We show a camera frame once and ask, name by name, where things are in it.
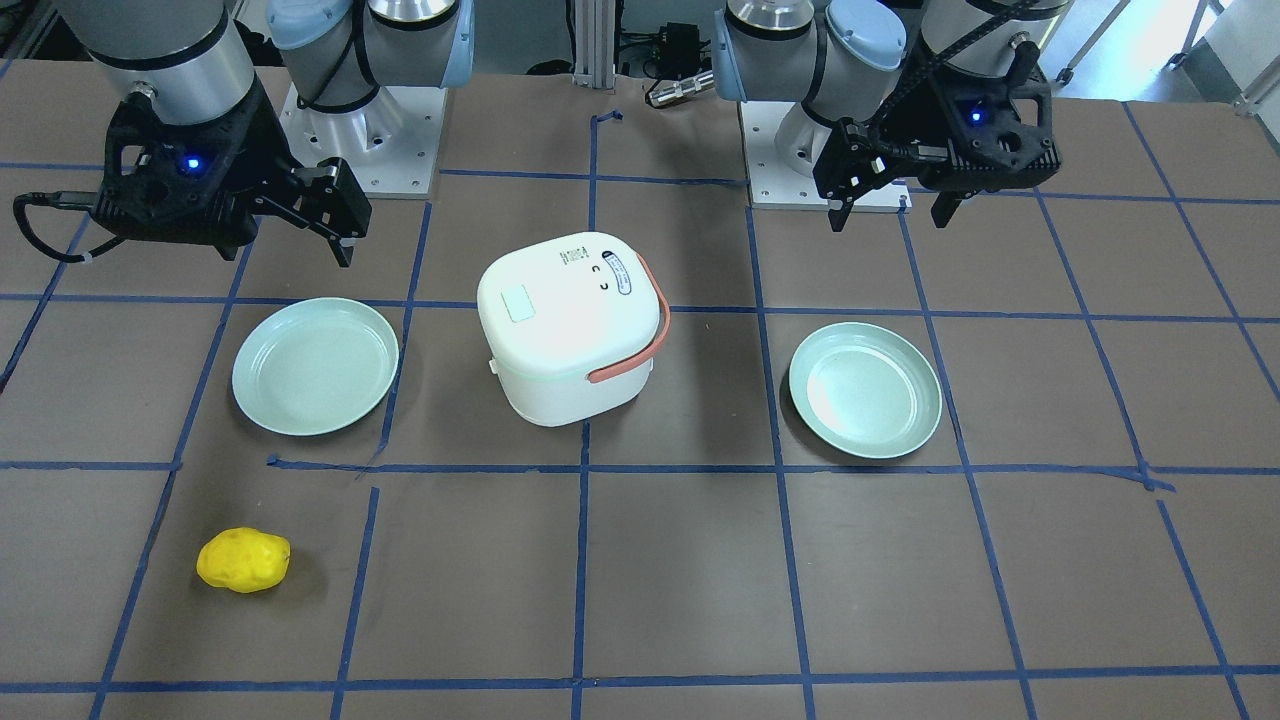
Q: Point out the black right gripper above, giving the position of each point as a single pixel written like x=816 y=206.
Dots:
x=262 y=148

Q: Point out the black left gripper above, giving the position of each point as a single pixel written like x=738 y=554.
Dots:
x=908 y=126

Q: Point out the white rice cooker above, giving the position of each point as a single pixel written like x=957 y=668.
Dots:
x=573 y=324

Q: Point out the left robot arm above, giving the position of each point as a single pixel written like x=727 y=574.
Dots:
x=860 y=60

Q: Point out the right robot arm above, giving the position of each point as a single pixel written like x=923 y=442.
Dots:
x=190 y=58

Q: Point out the green plate near lemon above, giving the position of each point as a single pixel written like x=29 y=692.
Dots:
x=316 y=366

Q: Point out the green plate far from lemon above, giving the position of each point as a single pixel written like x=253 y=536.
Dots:
x=865 y=390

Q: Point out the yellow lemon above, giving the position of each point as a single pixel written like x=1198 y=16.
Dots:
x=244 y=560

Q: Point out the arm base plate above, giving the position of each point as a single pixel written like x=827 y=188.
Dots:
x=391 y=144
x=781 y=145

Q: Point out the black camera box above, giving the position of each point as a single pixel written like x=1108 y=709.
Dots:
x=678 y=49

